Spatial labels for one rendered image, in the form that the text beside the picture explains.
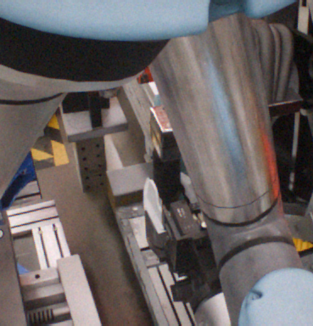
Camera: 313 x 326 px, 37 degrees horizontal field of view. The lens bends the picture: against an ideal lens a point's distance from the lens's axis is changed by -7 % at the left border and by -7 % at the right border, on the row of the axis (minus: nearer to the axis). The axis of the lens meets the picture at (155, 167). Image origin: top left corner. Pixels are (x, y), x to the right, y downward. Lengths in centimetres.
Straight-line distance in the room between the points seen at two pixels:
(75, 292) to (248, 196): 32
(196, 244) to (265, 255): 14
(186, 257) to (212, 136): 24
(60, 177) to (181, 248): 135
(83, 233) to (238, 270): 129
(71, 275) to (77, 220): 106
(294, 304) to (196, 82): 17
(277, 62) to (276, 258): 26
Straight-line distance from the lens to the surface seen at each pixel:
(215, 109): 31
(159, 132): 57
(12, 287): 60
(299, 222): 76
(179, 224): 53
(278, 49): 58
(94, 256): 160
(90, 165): 169
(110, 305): 150
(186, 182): 65
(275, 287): 37
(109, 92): 93
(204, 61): 29
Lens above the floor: 131
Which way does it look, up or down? 45 degrees down
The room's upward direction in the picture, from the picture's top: straight up
